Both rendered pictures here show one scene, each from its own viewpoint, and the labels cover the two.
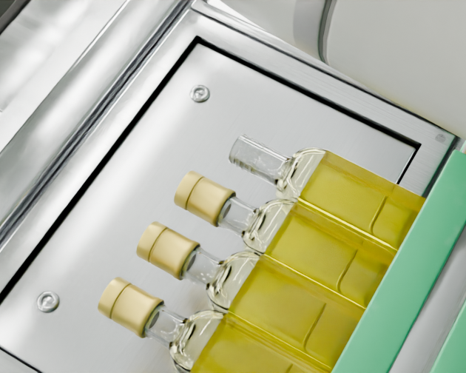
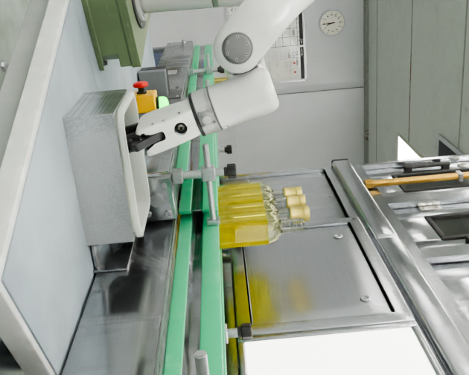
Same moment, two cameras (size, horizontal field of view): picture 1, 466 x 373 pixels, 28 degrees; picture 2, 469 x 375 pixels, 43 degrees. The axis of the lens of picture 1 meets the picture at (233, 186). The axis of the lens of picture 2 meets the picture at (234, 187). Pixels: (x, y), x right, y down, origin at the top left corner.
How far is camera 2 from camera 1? 1.53 m
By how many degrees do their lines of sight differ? 93
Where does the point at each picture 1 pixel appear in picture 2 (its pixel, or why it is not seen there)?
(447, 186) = not seen: hidden behind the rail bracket
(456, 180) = not seen: hidden behind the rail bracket
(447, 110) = not seen: outside the picture
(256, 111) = (335, 305)
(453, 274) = (195, 161)
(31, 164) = (394, 256)
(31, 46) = not seen: outside the picture
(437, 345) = (190, 154)
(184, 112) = (362, 291)
